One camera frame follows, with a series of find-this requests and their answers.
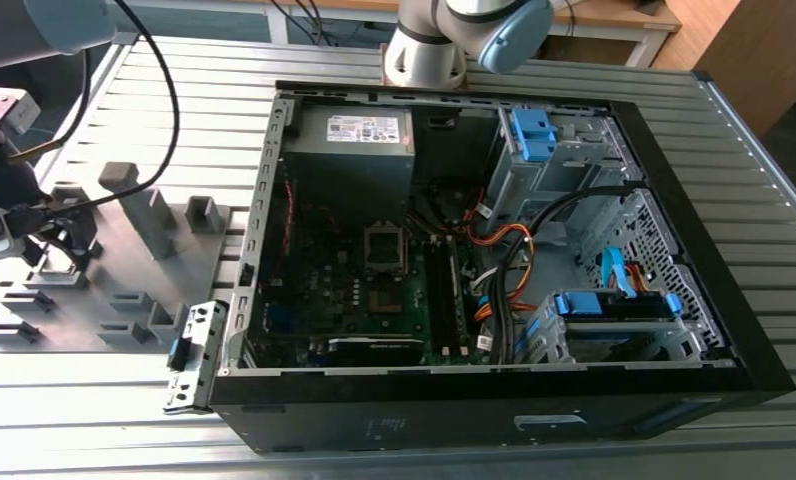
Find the green motherboard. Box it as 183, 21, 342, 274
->
254, 199, 503, 367

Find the silver CPU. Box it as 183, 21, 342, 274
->
35, 257, 79, 277

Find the metal bracket with blue latch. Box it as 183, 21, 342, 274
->
162, 298, 231, 416

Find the wooden cabinet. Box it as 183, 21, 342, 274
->
650, 0, 796, 139

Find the blue drive bracket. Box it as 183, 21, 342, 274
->
511, 107, 561, 164

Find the blue data wire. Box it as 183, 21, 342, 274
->
599, 246, 633, 301

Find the hard disk in blue carrier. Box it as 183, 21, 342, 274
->
553, 289, 685, 324

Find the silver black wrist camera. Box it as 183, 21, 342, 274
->
0, 87, 43, 135

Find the black camera cable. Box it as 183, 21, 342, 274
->
7, 0, 180, 236

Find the wire locking lever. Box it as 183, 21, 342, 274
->
400, 219, 418, 281

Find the wooden desk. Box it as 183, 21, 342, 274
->
543, 0, 683, 69

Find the white grey wire bundle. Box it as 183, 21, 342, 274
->
470, 266, 501, 292

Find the silver disk bay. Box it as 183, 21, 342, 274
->
511, 288, 730, 365

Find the grey power supply unit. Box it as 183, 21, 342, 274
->
280, 105, 418, 221

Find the red black fan wire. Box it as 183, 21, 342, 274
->
282, 177, 300, 284

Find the white desk frame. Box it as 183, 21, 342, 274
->
114, 0, 399, 49

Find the CPU socket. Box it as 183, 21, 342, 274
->
367, 286, 406, 314

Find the white-clipped RAM slot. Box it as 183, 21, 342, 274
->
432, 234, 450, 359

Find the black PC case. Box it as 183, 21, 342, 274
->
207, 79, 796, 455

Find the tall silver drive cage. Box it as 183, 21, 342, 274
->
487, 105, 645, 221

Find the red orange disk wire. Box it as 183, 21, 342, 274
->
625, 263, 651, 297

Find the orange red power wire bundle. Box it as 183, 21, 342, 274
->
463, 207, 539, 321

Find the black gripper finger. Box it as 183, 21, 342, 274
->
24, 230, 63, 271
55, 213, 103, 265

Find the grey parts rack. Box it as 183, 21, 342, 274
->
0, 162, 252, 354

